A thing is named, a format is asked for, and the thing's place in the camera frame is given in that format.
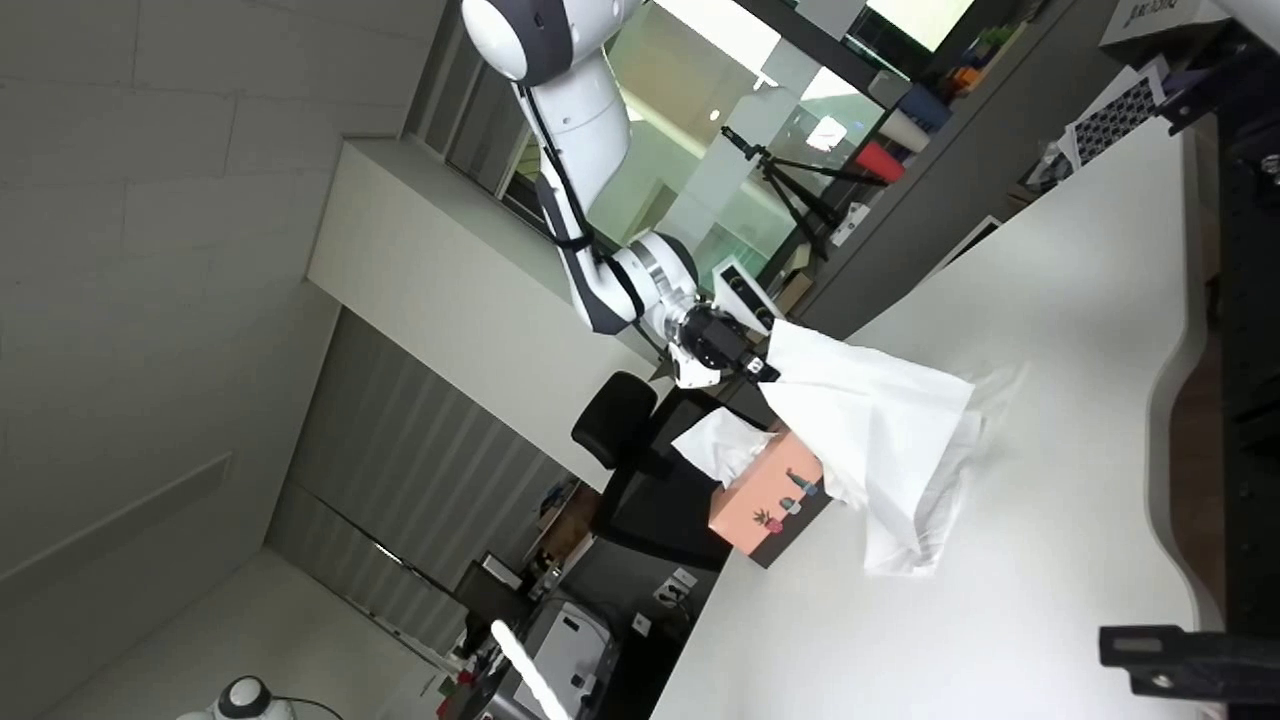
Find grey box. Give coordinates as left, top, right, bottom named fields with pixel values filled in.
left=1098, top=0, right=1238, bottom=66

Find white grey machine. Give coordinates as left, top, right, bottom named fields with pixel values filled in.
left=526, top=596, right=625, bottom=720

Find white counter cabinet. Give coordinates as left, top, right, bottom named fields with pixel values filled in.
left=303, top=137, right=675, bottom=497

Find bright monitor screen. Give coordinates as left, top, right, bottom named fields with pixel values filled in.
left=865, top=0, right=982, bottom=58

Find red container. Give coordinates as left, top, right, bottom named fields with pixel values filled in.
left=857, top=137, right=914, bottom=190

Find white tissue sheet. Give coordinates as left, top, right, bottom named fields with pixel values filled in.
left=766, top=318, right=989, bottom=540
left=670, top=403, right=790, bottom=489

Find pink tissue box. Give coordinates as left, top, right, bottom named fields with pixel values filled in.
left=705, top=430, right=838, bottom=572

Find black camera tripod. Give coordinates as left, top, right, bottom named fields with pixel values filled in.
left=715, top=125, right=860, bottom=263

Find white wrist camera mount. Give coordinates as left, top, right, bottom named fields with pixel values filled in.
left=713, top=255, right=780, bottom=329

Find white perforated box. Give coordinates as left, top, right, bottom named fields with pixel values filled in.
left=1062, top=66, right=1182, bottom=172

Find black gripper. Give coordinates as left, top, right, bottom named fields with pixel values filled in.
left=675, top=302, right=786, bottom=391

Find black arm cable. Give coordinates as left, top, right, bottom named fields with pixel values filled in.
left=526, top=77, right=633, bottom=329

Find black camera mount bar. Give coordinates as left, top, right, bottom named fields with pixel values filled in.
left=1098, top=623, right=1280, bottom=710

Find black office chair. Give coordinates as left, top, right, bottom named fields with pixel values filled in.
left=568, top=367, right=751, bottom=572

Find white light bar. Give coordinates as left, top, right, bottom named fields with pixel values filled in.
left=490, top=616, right=579, bottom=720

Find white round lamp head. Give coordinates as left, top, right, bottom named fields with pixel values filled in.
left=208, top=674, right=280, bottom=720

